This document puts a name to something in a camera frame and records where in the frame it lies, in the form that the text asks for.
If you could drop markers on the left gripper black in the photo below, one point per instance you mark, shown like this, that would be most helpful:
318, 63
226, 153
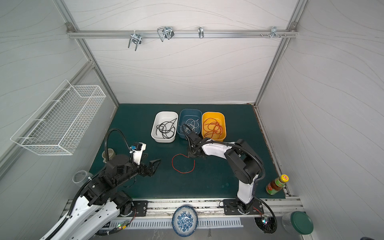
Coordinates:
144, 172

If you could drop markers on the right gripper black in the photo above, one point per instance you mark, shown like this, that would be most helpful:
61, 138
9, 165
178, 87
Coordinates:
193, 139

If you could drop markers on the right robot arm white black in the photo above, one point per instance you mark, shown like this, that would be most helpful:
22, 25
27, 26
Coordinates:
246, 165

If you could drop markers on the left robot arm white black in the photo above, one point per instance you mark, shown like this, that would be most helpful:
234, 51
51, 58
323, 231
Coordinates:
99, 200

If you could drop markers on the blue plastic bin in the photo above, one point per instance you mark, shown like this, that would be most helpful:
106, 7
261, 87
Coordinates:
192, 118

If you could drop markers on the yellow plastic bin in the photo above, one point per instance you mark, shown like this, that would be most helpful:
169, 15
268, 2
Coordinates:
214, 126

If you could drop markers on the white plastic bin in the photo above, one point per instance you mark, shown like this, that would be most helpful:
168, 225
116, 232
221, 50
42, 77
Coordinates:
164, 128

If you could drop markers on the olive green mug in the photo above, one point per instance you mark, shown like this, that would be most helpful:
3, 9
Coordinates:
111, 155

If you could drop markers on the clear plastic cup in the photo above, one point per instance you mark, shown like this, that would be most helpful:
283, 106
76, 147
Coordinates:
81, 177

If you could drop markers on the blue white patterned plate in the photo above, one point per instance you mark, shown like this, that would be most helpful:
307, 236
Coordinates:
185, 221

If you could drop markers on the bottle with yellow cap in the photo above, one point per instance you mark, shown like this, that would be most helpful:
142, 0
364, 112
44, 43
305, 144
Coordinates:
276, 185

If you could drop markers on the metal hook small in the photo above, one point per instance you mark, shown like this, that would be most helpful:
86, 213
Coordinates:
201, 32

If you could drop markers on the metal hook clamp middle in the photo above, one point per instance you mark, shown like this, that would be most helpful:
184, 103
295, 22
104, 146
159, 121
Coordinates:
165, 33

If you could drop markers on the metal hook clamp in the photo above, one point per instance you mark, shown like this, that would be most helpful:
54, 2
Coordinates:
135, 40
165, 33

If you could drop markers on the metal hook clamp left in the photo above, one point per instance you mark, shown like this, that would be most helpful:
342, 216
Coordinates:
135, 40

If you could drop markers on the jar with green lid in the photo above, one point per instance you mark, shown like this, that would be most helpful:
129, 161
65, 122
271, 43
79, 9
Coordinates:
298, 223

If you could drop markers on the aluminium crossbar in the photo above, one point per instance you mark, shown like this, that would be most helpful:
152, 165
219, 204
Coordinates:
179, 34

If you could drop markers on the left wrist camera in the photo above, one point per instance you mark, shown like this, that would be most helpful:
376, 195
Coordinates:
136, 150

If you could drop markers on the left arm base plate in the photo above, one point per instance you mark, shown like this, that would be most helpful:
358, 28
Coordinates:
134, 208

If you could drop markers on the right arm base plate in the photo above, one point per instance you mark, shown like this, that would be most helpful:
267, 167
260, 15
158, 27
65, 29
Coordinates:
236, 207

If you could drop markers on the white wire basket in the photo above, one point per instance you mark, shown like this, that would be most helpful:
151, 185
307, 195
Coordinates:
58, 125

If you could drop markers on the metal bracket right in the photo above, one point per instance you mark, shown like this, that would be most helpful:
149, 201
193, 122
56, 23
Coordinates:
273, 34

